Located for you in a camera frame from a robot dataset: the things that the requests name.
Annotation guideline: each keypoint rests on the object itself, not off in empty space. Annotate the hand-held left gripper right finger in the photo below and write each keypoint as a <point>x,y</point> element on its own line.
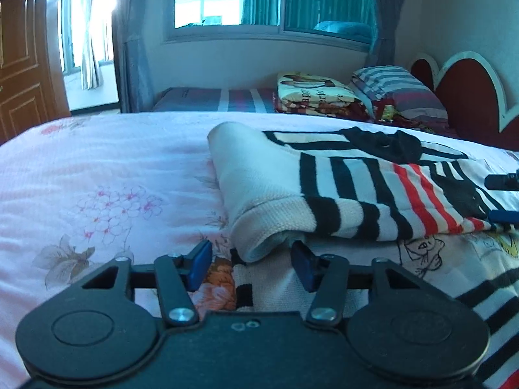
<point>303,265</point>

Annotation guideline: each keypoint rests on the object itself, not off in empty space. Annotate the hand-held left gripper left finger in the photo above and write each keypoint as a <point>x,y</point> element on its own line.
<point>198,265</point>

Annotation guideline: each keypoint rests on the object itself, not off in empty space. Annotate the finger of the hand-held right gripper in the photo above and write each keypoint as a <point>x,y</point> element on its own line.
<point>505,181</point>
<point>505,216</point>

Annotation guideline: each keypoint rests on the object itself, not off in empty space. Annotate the striped knit sweater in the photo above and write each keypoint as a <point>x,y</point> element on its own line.
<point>357,194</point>

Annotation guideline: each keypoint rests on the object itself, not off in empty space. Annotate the red heart-shaped headboard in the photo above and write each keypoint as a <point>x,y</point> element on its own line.
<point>470,93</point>

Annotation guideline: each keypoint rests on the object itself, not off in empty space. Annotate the pink floral bedsheet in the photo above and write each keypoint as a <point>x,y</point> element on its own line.
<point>101,178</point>

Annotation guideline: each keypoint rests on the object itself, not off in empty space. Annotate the striped pillow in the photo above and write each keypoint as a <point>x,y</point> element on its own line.
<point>399,89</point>

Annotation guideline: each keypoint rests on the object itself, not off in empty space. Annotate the purple striped bedsheet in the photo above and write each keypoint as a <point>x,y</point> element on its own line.
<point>219,100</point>

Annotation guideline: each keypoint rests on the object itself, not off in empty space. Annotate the folded printed blanket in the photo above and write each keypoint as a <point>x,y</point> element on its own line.
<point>312,93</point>

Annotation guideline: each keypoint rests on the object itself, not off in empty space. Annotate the grey curtain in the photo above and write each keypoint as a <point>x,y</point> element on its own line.
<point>389,12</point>
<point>136,48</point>

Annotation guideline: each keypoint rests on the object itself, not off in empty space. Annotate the white sheer curtain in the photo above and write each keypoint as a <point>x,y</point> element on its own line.
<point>91,36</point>

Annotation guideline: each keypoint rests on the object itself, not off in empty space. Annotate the wooden door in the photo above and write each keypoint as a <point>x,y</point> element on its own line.
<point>24,60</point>

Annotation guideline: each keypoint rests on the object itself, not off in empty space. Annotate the sliding glass window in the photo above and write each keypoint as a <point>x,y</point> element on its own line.
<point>259,0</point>

